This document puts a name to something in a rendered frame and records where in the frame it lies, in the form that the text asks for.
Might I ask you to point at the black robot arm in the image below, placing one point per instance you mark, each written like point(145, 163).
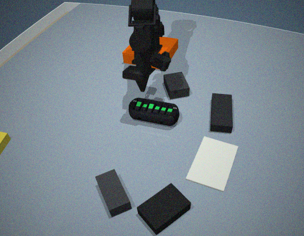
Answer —
point(147, 31)

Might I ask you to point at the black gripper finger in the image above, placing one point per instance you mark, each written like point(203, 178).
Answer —
point(142, 84)
point(150, 71)

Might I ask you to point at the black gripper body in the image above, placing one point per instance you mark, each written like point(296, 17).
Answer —
point(138, 72)

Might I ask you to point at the white flat rectangular board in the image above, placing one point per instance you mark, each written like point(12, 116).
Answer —
point(212, 164)

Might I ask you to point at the yellow rectangular block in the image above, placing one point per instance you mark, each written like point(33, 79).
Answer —
point(4, 140)

